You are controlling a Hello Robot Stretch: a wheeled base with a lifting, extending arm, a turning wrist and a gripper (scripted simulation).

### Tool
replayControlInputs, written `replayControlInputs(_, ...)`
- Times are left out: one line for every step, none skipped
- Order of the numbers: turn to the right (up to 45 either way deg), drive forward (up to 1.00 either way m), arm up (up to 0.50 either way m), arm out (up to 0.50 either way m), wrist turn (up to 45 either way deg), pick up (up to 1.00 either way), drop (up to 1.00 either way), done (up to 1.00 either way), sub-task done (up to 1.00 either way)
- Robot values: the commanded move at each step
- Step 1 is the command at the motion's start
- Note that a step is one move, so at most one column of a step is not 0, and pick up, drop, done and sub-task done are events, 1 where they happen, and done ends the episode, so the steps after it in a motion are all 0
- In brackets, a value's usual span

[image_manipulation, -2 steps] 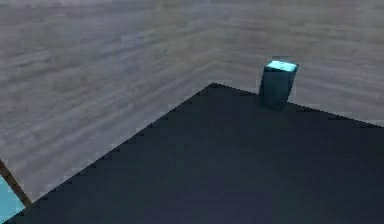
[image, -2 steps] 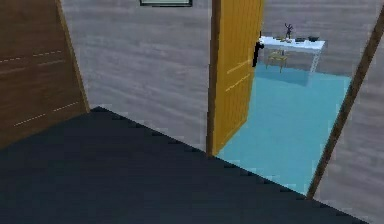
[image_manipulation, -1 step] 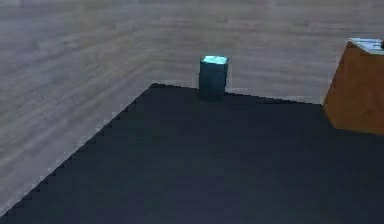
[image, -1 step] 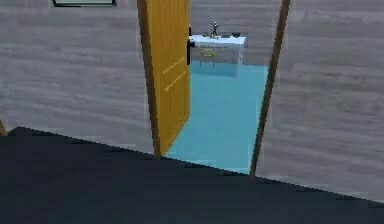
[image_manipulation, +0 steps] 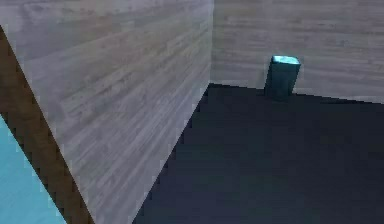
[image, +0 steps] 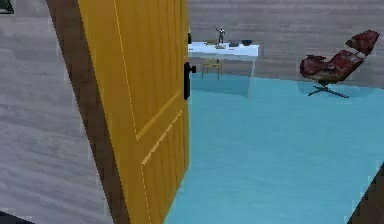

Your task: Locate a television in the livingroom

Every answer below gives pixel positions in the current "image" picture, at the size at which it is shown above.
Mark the small wooden stool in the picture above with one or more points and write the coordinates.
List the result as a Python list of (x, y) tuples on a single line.
[(212, 65)]

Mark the yellow room door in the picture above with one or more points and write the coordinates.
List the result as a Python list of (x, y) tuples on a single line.
[(146, 83)]

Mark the white table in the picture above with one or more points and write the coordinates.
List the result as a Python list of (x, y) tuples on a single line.
[(230, 50)]

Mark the dark grey flat dish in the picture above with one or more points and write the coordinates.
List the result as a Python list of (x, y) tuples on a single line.
[(233, 44)]

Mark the dark figurine statue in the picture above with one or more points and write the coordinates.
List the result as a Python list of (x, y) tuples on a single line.
[(220, 35)]

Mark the black bowl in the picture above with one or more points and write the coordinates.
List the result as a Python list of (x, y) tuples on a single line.
[(247, 42)]

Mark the red lounge chair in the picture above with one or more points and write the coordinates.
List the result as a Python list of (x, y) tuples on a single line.
[(336, 65)]

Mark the dark framed wall picture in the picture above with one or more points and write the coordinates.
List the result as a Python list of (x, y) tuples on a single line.
[(6, 6)]

